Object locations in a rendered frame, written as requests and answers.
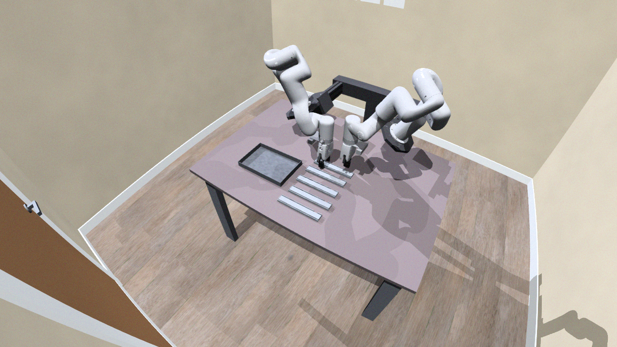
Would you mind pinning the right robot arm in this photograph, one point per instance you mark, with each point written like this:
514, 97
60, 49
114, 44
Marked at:
291, 69

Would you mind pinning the white drawer slide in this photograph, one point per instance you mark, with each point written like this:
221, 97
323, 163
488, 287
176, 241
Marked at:
310, 197
317, 186
336, 169
325, 176
299, 208

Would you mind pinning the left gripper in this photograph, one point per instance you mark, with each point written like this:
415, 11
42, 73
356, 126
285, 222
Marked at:
347, 151

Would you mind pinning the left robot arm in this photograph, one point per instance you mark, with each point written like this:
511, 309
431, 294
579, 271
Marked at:
432, 108

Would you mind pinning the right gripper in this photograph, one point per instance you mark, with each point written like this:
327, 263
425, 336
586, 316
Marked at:
324, 152

